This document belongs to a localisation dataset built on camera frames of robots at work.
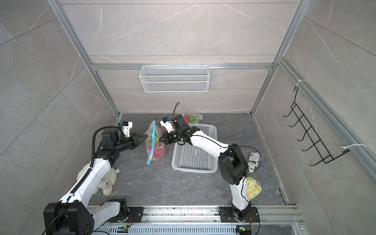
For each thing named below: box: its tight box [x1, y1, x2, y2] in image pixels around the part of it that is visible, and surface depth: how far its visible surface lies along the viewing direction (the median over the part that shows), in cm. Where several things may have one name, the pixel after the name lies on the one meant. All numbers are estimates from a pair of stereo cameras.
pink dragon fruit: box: [146, 135, 166, 159], surface depth 82 cm
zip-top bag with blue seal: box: [144, 119, 166, 165], surface depth 81 cm
